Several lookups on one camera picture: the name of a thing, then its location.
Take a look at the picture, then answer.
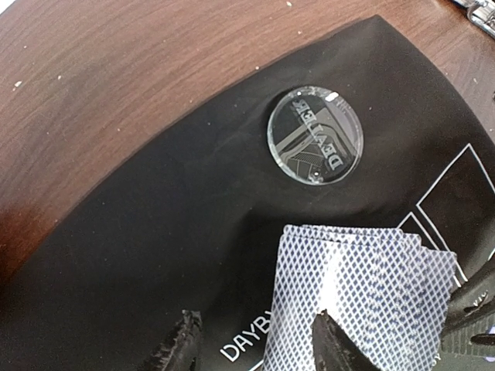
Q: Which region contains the black poker mat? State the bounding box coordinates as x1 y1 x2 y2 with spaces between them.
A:
1 16 494 370

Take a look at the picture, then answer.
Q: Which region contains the aluminium poker chip case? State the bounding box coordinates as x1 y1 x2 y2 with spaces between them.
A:
452 0 495 39

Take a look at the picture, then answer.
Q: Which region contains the deck of playing cards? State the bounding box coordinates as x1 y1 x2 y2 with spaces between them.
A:
263 225 457 370

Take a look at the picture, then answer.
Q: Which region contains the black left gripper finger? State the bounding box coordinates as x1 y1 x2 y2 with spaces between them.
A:
144 310 203 371
441 266 494 354
312 310 379 371

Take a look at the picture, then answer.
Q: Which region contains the clear acrylic dealer button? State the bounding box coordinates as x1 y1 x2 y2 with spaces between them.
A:
267 86 364 186

